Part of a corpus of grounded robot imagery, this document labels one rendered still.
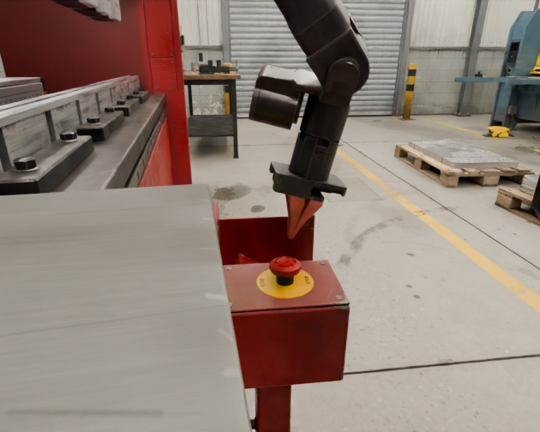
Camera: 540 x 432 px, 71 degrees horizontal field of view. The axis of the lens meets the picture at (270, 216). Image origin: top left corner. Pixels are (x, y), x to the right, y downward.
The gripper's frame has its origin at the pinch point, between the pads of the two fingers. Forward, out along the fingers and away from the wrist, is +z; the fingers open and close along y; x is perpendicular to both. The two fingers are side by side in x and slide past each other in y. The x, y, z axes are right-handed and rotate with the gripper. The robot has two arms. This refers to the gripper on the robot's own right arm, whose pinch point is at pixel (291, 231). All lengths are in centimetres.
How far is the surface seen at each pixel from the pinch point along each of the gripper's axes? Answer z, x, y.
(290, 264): -0.3, 10.8, 2.0
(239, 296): 4.1, 12.5, 7.4
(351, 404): 71, -36, -46
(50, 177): -1.0, -1.1, 33.9
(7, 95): 3, -69, 73
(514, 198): 21, -190, -209
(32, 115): -5.6, -14.4, 42.1
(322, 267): 1.4, 6.8, -3.7
